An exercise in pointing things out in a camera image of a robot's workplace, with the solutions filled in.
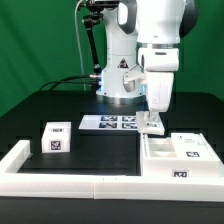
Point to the white cabinet top block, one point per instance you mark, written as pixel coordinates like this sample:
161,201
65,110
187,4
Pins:
56,137

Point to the white U-shaped obstacle frame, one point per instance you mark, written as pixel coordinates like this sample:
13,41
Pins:
14,183

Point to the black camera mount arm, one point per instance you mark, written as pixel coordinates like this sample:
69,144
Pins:
96,8

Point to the white cabinet body box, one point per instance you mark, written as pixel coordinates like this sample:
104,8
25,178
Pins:
159,159

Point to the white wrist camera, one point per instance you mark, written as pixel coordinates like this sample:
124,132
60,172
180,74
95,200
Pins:
133,77

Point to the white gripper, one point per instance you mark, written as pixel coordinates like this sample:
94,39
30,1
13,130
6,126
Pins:
159,66

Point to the white cabinet door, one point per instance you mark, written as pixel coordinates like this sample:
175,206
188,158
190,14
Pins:
145,125
189,146

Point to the white marker base sheet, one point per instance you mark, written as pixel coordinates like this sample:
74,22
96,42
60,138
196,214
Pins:
107,122

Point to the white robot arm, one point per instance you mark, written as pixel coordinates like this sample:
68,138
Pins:
158,24

